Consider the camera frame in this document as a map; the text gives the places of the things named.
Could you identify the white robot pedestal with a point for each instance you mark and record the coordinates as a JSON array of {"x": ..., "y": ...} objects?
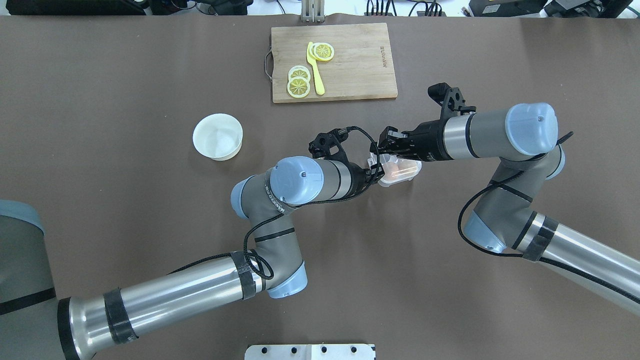
[{"x": 322, "y": 351}]

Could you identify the lemon slice pair top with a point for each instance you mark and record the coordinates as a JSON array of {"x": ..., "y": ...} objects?
[{"x": 298, "y": 87}]

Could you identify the single lemon slice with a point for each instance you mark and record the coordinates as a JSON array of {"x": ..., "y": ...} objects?
[{"x": 322, "y": 51}]

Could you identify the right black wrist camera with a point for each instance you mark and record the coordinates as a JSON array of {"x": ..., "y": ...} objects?
[{"x": 451, "y": 100}]

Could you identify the lemon slice pair bottom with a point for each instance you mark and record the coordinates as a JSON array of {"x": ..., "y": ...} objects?
[{"x": 299, "y": 71}]

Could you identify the wooden cutting board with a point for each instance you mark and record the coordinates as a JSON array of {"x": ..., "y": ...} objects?
[{"x": 362, "y": 67}]

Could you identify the clear plastic egg box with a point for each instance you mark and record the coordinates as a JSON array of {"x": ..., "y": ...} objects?
[{"x": 397, "y": 170}]

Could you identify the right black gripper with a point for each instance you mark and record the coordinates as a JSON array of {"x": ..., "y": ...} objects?
[{"x": 425, "y": 141}]

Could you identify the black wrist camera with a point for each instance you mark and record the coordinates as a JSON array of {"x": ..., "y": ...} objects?
[
  {"x": 328, "y": 146},
  {"x": 451, "y": 100}
]

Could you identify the aluminium frame post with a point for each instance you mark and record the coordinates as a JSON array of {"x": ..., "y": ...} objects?
[{"x": 313, "y": 11}]

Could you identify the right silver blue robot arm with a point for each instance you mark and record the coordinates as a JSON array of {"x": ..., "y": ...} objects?
[{"x": 498, "y": 220}]

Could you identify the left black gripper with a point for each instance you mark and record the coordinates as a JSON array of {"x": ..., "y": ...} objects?
[{"x": 358, "y": 180}]

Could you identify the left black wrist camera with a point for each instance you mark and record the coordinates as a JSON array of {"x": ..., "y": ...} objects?
[{"x": 328, "y": 146}]

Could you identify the white round bowl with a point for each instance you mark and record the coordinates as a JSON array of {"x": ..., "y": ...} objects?
[{"x": 218, "y": 136}]

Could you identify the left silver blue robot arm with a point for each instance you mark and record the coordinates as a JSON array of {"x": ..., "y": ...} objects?
[{"x": 38, "y": 325}]

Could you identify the lemon slice pair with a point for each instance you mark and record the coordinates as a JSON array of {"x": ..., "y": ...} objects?
[
  {"x": 298, "y": 87},
  {"x": 299, "y": 71}
]

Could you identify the yellow plastic knife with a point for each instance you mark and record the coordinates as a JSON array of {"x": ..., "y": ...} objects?
[{"x": 312, "y": 61}]

